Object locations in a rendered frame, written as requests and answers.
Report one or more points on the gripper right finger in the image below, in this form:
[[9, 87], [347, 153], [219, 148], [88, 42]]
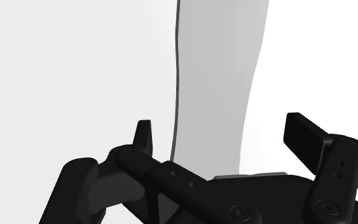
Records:
[[336, 173]]

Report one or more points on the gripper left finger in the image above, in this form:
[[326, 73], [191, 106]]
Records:
[[141, 167]]

